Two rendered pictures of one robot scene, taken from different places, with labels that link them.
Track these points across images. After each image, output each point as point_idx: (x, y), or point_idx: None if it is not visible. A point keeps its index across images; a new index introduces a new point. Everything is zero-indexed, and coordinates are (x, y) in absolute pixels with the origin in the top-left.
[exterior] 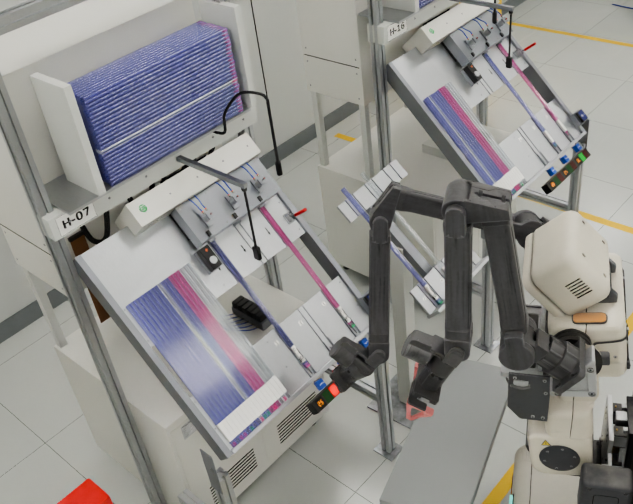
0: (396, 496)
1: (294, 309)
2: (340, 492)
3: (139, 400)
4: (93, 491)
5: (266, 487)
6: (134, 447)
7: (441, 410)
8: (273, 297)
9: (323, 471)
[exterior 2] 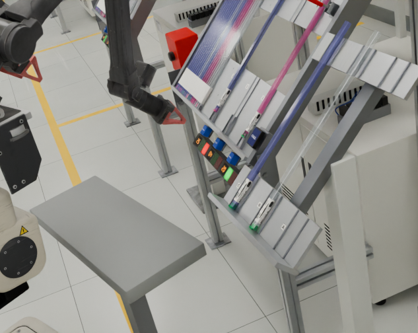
0: (87, 183)
1: (360, 143)
2: (272, 305)
3: (298, 73)
4: (183, 36)
5: (312, 258)
6: None
7: (135, 222)
8: (394, 131)
9: (305, 298)
